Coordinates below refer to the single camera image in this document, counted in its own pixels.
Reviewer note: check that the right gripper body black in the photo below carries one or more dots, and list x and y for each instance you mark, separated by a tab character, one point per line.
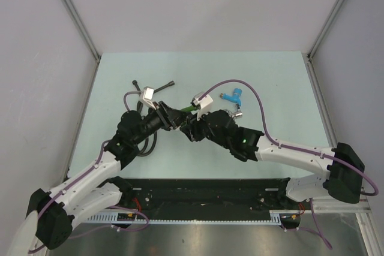
201	129

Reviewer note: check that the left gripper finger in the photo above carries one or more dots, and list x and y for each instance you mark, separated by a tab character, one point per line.
176	124
176	115

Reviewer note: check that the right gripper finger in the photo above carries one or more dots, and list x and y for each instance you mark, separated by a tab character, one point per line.
187	130
191	118

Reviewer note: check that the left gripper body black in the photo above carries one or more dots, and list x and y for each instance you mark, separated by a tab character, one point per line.
166	120

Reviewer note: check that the green plastic faucet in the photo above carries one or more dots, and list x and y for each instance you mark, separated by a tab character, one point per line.
189	109

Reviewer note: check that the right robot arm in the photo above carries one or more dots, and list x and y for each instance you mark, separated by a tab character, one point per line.
335	171

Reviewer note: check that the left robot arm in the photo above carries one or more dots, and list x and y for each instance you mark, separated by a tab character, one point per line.
53	215

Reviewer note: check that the chrome metal faucet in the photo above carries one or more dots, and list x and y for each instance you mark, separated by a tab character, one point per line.
237	114

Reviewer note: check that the blue plastic faucet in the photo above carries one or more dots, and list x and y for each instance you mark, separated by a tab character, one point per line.
235	97

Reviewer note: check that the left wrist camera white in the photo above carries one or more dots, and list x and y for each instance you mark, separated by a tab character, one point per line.
146	95

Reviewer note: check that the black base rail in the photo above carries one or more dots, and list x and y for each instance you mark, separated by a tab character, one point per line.
187	200

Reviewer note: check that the perforated cable tray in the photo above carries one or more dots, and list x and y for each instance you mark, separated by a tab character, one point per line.
109	217

